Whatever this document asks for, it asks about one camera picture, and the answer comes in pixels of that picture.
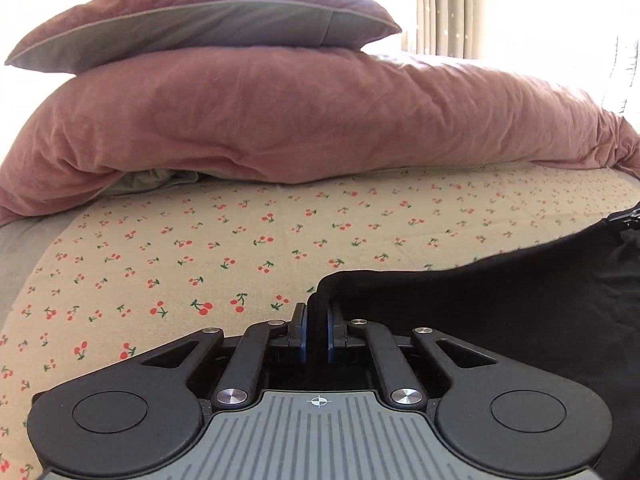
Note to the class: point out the cherry print bed sheet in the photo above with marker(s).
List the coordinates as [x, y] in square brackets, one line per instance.
[250, 240]

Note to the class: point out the pink duvet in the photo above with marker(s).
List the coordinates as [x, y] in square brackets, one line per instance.
[280, 110]

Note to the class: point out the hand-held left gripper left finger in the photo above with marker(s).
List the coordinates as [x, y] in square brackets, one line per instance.
[301, 332]

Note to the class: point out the pink and grey pillow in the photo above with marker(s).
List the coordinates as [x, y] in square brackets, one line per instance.
[210, 30]

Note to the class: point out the beige patterned curtain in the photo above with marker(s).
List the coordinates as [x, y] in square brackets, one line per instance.
[445, 7]

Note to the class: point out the black pants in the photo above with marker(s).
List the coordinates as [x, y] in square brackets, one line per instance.
[500, 305]

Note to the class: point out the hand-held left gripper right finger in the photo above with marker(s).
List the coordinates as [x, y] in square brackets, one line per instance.
[332, 332]

